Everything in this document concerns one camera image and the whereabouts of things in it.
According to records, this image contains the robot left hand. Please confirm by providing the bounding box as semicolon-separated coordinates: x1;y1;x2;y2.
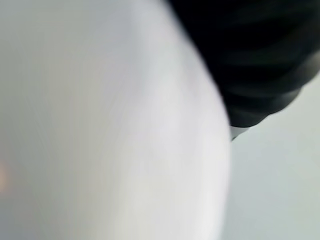
166;0;320;142

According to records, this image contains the white bed quilt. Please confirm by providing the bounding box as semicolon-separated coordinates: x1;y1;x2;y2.
0;0;232;240

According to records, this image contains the white bed sheet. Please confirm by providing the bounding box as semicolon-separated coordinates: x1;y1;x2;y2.
221;78;320;240

